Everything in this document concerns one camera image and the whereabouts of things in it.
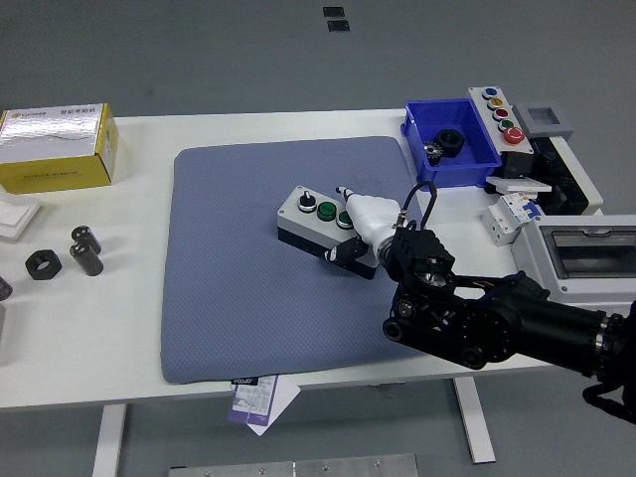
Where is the black fixture on white base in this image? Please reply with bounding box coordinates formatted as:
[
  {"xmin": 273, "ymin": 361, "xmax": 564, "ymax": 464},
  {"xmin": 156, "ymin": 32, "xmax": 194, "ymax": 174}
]
[{"xmin": 532, "ymin": 135, "xmax": 605, "ymax": 217}]

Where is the purple white mat label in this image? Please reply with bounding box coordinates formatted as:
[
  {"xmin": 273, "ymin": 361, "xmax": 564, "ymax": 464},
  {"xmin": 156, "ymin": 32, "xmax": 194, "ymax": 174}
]
[{"xmin": 226, "ymin": 374, "xmax": 302, "ymax": 438}]

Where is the yellow cardboard box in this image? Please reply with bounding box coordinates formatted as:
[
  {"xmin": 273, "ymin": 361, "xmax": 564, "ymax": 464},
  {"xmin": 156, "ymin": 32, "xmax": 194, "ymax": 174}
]
[{"xmin": 0, "ymin": 102, "xmax": 119, "ymax": 195}]

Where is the grey distribution box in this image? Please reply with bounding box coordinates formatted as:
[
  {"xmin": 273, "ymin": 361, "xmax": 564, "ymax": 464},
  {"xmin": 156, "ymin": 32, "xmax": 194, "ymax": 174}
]
[{"xmin": 511, "ymin": 214, "xmax": 636, "ymax": 305}]

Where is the white circuit breaker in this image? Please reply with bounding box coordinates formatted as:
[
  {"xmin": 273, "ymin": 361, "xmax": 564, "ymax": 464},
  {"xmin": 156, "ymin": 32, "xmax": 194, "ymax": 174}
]
[{"xmin": 480, "ymin": 193, "xmax": 544, "ymax": 247}]

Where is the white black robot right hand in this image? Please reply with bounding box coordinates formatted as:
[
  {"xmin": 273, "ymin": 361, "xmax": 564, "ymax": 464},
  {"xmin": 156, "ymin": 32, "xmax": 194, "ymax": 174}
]
[{"xmin": 322, "ymin": 185, "xmax": 402, "ymax": 265}]

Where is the blue plastic bin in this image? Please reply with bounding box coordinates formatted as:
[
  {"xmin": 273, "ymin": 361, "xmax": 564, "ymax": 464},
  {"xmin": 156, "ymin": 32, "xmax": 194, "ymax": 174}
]
[{"xmin": 399, "ymin": 97, "xmax": 504, "ymax": 191}]

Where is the black cylindrical capacitor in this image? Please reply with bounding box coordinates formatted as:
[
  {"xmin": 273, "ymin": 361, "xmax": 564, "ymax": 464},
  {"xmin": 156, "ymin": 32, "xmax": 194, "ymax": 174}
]
[
  {"xmin": 69, "ymin": 240, "xmax": 105, "ymax": 277},
  {"xmin": 70, "ymin": 224, "xmax": 103, "ymax": 255}
]

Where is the white five-button control box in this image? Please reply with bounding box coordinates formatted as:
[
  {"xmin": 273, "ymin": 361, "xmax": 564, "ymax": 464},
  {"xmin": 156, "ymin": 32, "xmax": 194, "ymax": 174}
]
[{"xmin": 467, "ymin": 85, "xmax": 537, "ymax": 181}]

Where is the small metal gear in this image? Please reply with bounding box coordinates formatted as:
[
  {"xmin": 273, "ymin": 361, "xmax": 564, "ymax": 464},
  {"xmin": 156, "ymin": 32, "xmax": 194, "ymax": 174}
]
[{"xmin": 422, "ymin": 140, "xmax": 446, "ymax": 167}]

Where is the white table leg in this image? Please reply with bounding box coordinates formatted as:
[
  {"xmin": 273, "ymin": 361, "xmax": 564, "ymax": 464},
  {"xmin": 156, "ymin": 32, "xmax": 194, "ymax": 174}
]
[
  {"xmin": 451, "ymin": 377, "xmax": 498, "ymax": 465},
  {"xmin": 90, "ymin": 403, "xmax": 128, "ymax": 477}
]

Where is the grey four-button control box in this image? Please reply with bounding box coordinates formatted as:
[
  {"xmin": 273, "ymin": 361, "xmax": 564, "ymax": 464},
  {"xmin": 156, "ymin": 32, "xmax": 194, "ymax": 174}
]
[{"xmin": 275, "ymin": 185, "xmax": 380, "ymax": 281}]

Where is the blue-grey padded mat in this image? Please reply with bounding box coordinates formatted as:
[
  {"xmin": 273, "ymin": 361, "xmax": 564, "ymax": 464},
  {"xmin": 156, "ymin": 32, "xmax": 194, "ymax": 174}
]
[{"xmin": 159, "ymin": 135, "xmax": 461, "ymax": 386}]

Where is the large black hex nut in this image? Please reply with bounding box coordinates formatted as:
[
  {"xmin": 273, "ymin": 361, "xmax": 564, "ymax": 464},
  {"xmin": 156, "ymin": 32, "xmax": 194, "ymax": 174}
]
[
  {"xmin": 24, "ymin": 248, "xmax": 64, "ymax": 282},
  {"xmin": 433, "ymin": 128, "xmax": 466, "ymax": 158}
]

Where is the white wall switch plate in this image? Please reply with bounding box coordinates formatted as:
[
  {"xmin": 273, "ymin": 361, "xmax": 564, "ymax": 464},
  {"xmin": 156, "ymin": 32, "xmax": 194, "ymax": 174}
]
[{"xmin": 484, "ymin": 174, "xmax": 554, "ymax": 196}]

